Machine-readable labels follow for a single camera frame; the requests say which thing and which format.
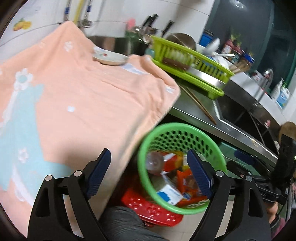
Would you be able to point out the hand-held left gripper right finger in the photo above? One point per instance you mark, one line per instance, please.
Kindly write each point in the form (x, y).
(198, 176)

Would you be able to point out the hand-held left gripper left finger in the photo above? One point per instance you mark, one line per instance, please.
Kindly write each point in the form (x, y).
(99, 173)

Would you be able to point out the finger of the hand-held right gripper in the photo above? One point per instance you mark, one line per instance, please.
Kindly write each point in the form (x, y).
(242, 155)
(238, 169)

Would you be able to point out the orange snack wrapper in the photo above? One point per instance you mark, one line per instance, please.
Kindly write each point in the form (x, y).
(185, 183)

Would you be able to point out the yellow snack wrapper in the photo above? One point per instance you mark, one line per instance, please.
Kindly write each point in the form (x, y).
(185, 165)

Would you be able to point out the white blue milk carton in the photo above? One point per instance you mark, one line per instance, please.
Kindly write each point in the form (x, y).
(171, 194)

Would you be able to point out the gold red label plastic bottle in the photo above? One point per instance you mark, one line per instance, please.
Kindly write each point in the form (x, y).
(156, 162)

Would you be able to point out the green perforated plastic basket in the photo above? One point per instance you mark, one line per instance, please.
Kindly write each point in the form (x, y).
(175, 136)

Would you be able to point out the person's right forearm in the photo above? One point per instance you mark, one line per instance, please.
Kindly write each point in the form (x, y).
(281, 228)

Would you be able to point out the person's right hand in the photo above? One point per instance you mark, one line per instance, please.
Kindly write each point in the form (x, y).
(274, 209)

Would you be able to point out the green cabinet door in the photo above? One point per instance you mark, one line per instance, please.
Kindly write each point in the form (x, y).
(225, 148)

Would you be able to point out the stainless steel sink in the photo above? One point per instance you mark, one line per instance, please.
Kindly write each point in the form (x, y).
(242, 120)

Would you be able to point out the red plastic stool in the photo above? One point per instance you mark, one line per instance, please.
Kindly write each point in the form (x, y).
(148, 208)

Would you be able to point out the person's grey plaid leg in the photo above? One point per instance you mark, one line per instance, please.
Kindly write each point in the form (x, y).
(129, 227)

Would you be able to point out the blue label detergent bottle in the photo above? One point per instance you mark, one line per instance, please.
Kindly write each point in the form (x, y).
(283, 97)

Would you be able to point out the brown wooden chopstick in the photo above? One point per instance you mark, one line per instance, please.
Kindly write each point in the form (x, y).
(200, 104)
(195, 104)

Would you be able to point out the peach floral towel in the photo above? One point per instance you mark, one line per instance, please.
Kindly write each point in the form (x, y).
(81, 104)

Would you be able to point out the white pump bottle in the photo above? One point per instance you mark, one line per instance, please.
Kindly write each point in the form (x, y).
(277, 89)

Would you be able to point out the small white jar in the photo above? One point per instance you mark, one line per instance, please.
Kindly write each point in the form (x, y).
(257, 75)

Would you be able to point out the chrome sink faucet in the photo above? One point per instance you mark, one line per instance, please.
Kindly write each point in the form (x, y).
(267, 76)

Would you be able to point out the bundle of wooden chopsticks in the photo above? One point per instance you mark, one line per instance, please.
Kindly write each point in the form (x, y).
(239, 66)

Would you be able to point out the blue lid jar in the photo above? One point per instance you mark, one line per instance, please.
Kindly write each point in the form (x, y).
(248, 59)

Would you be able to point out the dark jar with sprouts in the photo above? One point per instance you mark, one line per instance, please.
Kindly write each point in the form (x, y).
(238, 52)

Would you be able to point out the red label jar with sprouts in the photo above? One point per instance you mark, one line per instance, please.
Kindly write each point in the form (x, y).
(227, 47)

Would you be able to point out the white ceramic bowl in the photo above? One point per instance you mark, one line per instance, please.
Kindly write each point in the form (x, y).
(214, 44)

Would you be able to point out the white flower print plate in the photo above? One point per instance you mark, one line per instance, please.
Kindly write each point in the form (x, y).
(109, 58)

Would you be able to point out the blue plastic container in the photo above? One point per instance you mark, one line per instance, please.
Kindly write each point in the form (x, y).
(205, 38)

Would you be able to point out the stainless steel bowl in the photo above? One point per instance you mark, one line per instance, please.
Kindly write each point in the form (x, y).
(182, 39)

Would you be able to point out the green glass utensil jar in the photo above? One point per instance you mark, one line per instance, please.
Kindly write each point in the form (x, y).
(134, 44)

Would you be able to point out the green plastic dish rack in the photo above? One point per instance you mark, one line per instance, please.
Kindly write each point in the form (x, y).
(161, 46)

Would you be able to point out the steel spoon head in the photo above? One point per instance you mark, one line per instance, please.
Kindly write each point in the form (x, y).
(146, 38)

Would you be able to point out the pink bristle brush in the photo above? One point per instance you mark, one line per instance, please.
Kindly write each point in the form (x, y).
(131, 24)

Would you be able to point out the orange fruit wall sticker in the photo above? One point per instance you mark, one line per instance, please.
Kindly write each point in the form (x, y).
(22, 25)

